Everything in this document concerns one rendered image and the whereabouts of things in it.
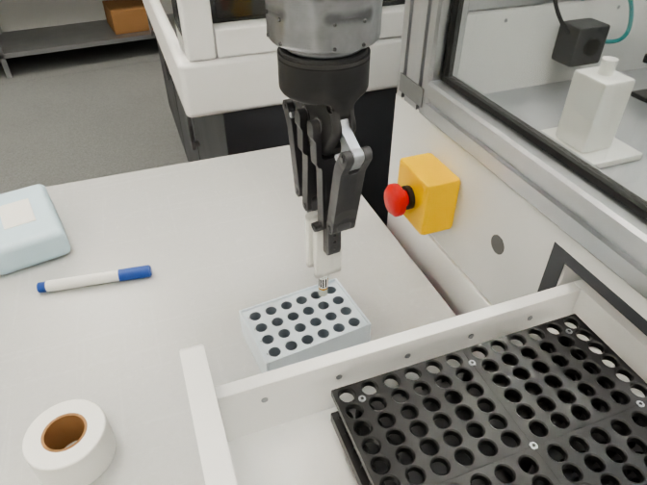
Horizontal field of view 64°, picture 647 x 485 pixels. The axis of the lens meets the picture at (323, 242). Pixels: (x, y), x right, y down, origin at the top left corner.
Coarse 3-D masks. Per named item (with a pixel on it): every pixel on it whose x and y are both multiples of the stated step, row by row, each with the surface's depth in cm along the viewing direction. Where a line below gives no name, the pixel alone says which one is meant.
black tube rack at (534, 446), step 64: (576, 320) 44; (384, 384) 39; (448, 384) 43; (512, 384) 39; (576, 384) 39; (640, 384) 39; (448, 448) 35; (512, 448) 35; (576, 448) 38; (640, 448) 38
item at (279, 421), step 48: (576, 288) 48; (432, 336) 43; (480, 336) 46; (624, 336) 44; (240, 384) 39; (288, 384) 40; (336, 384) 43; (240, 432) 42; (288, 432) 43; (240, 480) 39; (288, 480) 39; (336, 480) 39
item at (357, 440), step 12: (336, 396) 38; (348, 408) 37; (360, 408) 37; (348, 420) 36; (360, 420) 36; (372, 420) 36; (348, 432) 36; (372, 432) 36; (360, 444) 35; (384, 444) 35; (360, 456) 34; (372, 456) 34; (384, 456) 34; (372, 468) 34; (396, 468) 34; (372, 480) 33; (384, 480) 33; (396, 480) 33
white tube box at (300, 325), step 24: (312, 288) 62; (336, 288) 62; (240, 312) 58; (264, 312) 59; (288, 312) 59; (312, 312) 60; (336, 312) 59; (360, 312) 58; (264, 336) 56; (288, 336) 57; (312, 336) 56; (336, 336) 56; (360, 336) 57; (264, 360) 53; (288, 360) 54
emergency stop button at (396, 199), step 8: (392, 184) 62; (384, 192) 63; (392, 192) 61; (400, 192) 60; (384, 200) 63; (392, 200) 61; (400, 200) 60; (408, 200) 62; (392, 208) 62; (400, 208) 61; (400, 216) 62
